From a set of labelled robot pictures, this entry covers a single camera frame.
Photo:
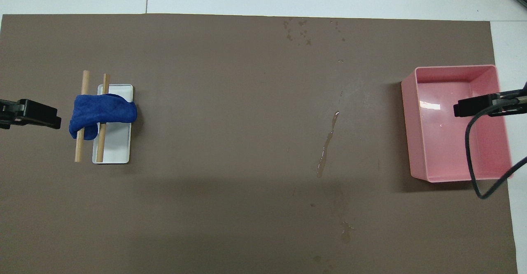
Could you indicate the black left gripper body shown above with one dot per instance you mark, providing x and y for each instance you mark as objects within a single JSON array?
[{"x": 9, "y": 115}]

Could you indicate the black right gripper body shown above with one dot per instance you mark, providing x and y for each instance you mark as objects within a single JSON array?
[{"x": 516, "y": 106}]

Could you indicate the blue towel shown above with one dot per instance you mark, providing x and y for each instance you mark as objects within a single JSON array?
[{"x": 107, "y": 111}]

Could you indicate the long water streak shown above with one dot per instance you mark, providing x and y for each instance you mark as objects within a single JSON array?
[{"x": 321, "y": 162}]

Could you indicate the small water puddle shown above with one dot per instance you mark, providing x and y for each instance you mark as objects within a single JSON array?
[{"x": 346, "y": 233}]

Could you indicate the pink plastic bin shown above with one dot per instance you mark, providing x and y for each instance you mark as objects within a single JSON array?
[{"x": 453, "y": 142}]

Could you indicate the wooden dowel rod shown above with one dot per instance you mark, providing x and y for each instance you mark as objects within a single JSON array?
[
  {"x": 85, "y": 82},
  {"x": 106, "y": 83}
]

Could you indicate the white rack base tray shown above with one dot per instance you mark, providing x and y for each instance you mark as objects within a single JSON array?
[{"x": 117, "y": 146}]

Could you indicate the brown table mat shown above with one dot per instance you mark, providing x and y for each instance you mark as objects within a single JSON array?
[{"x": 226, "y": 142}]

